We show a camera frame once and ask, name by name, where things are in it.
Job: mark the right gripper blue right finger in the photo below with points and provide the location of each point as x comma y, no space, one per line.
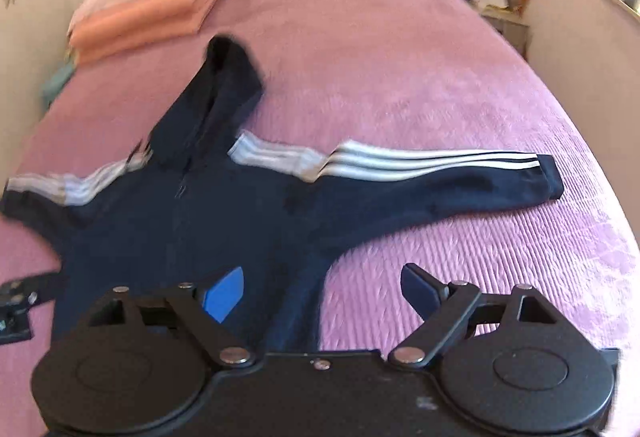
424,293

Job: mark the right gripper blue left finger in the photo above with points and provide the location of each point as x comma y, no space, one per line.
220,293

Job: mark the navy hoodie with white stripes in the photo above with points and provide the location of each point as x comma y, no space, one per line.
202,195

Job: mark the teal bedside stool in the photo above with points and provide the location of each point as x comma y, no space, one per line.
56,83

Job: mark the right bedside table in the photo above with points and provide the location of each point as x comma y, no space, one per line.
511,26

